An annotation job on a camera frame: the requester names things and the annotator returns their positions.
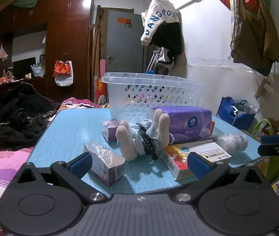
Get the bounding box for orange plastic bag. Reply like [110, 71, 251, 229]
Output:
[53, 60, 71, 77]

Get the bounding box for pink bed sheet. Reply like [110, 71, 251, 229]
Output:
[0, 131, 35, 199]

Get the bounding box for black clothes pile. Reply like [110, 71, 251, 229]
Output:
[0, 82, 56, 150]

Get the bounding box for crumpled white plastic bag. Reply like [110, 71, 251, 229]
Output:
[31, 64, 46, 77]

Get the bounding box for cream plush doll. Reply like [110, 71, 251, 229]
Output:
[115, 108, 173, 161]

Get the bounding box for white lettered hoodie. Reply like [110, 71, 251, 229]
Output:
[140, 0, 180, 46]

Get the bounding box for red box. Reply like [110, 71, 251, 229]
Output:
[95, 77, 107, 105]

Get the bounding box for olive hanging bag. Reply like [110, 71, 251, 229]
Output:
[230, 0, 279, 77]

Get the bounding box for green bag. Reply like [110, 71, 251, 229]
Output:
[253, 119, 279, 140]

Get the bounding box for white plastic basket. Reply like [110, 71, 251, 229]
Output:
[101, 72, 208, 121]

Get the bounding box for orange white medicine box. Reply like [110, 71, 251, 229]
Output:
[164, 140, 232, 180]

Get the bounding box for brown wooden wardrobe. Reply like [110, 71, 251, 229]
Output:
[0, 0, 94, 101]

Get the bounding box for small purple tissue packet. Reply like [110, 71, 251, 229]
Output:
[101, 119, 120, 142]

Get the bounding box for clear-wrapped purple box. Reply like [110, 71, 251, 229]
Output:
[83, 141, 126, 187]

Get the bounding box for large purple tissue pack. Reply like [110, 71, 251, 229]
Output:
[147, 106, 212, 145]

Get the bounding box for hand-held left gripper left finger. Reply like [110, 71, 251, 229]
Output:
[14, 152, 108, 204]

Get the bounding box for wooden poles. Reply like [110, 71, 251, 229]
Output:
[90, 5, 103, 99]

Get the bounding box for wooden wall bracket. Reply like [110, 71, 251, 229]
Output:
[254, 77, 275, 99]

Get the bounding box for metal folding frame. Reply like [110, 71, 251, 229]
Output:
[146, 49, 161, 74]

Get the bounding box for black hair clip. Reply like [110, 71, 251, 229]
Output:
[138, 126, 158, 160]

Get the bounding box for black hanging garment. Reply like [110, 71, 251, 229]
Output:
[152, 22, 183, 57]

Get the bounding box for floral blanket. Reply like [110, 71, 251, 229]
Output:
[59, 97, 110, 111]

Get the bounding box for white charging cable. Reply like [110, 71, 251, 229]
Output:
[230, 106, 238, 126]

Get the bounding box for black monitor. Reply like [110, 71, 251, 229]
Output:
[12, 57, 37, 79]

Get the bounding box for grey door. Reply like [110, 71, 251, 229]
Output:
[106, 10, 146, 75]

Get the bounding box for small white hanging bag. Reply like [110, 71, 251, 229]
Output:
[0, 44, 8, 62]

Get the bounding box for white roll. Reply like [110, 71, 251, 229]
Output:
[216, 132, 249, 152]

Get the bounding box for blue shopping bag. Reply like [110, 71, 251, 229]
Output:
[216, 97, 257, 131]

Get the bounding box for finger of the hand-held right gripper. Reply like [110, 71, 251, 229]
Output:
[258, 144, 279, 157]
[261, 133, 279, 145]

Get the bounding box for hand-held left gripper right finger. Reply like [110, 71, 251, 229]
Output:
[172, 152, 270, 203]

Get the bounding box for clear plastic bottles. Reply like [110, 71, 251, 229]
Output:
[233, 100, 259, 117]

